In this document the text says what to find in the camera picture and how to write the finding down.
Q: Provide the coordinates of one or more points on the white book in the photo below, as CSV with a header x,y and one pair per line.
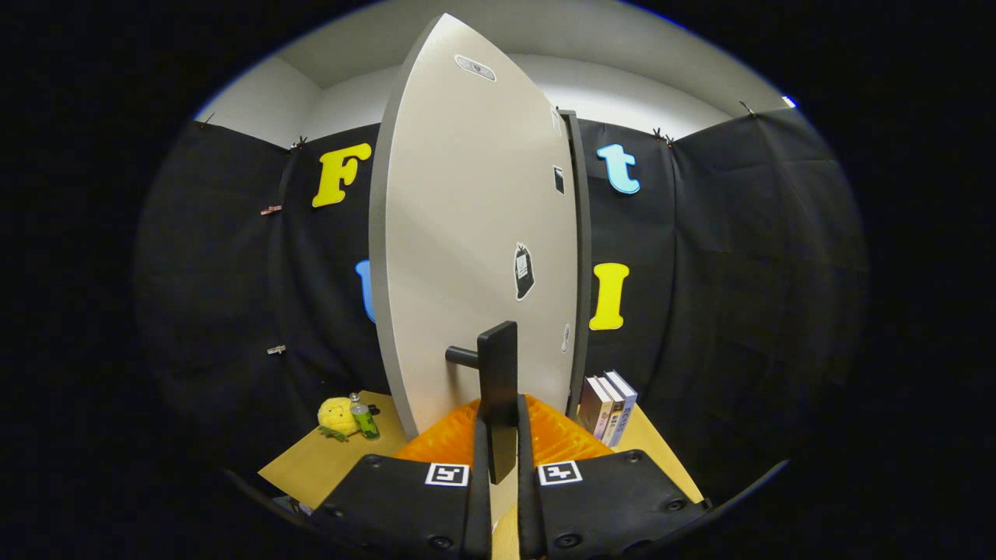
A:
x,y
615,424

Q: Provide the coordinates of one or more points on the green label drink bottle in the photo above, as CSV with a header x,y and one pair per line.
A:
x,y
364,424

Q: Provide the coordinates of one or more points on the black backdrop cloth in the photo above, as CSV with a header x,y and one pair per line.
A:
x,y
739,272

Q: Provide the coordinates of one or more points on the beige shoe cabinet door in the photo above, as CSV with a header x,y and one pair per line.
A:
x,y
467,233

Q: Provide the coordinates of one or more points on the yellow pineapple plush toy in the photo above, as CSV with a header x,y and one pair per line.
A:
x,y
336,416

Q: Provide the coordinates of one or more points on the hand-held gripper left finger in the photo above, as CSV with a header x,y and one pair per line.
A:
x,y
481,482

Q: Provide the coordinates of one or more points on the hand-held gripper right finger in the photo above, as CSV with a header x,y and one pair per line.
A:
x,y
527,482

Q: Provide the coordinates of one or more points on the grey shoe cabinet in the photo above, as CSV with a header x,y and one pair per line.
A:
x,y
580,272

